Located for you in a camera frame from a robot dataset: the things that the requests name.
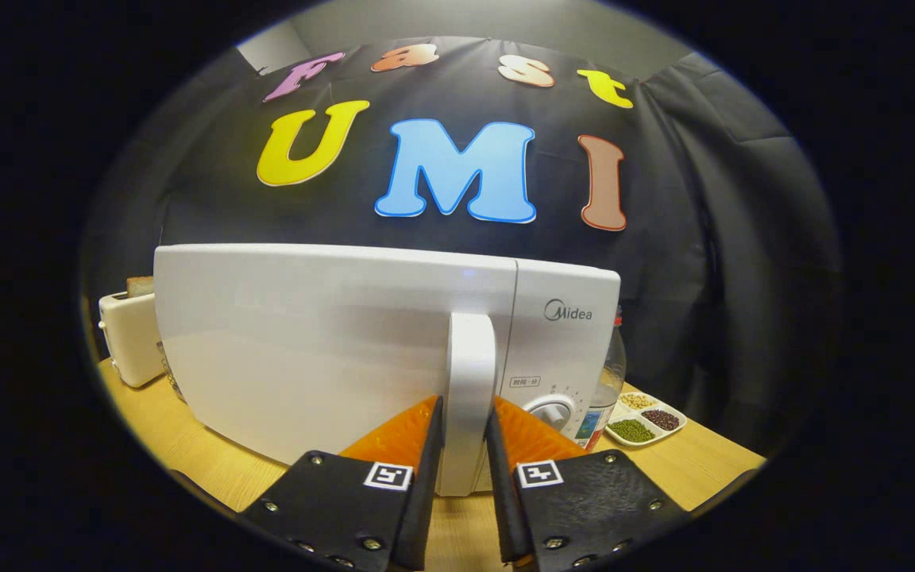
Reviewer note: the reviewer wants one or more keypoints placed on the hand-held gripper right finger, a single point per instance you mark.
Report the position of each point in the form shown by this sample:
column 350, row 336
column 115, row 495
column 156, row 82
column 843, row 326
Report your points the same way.
column 507, row 516

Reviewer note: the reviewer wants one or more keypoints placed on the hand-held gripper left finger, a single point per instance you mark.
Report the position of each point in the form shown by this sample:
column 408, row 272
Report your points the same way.
column 426, row 492

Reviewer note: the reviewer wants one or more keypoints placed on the white microwave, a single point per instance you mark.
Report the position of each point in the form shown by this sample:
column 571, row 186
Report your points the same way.
column 306, row 342

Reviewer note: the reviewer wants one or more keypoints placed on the clear plastic water bottle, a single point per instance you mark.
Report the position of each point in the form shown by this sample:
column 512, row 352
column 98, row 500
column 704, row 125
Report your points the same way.
column 608, row 381

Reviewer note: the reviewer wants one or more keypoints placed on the white divided bean dish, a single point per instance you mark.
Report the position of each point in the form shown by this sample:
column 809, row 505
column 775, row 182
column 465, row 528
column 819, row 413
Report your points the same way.
column 648, row 421

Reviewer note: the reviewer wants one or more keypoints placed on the white toaster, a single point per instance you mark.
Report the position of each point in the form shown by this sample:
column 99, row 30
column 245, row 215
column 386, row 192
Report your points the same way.
column 130, row 342

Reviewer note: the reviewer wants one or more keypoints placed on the toast slice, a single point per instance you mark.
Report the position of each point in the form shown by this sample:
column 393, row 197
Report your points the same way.
column 140, row 286

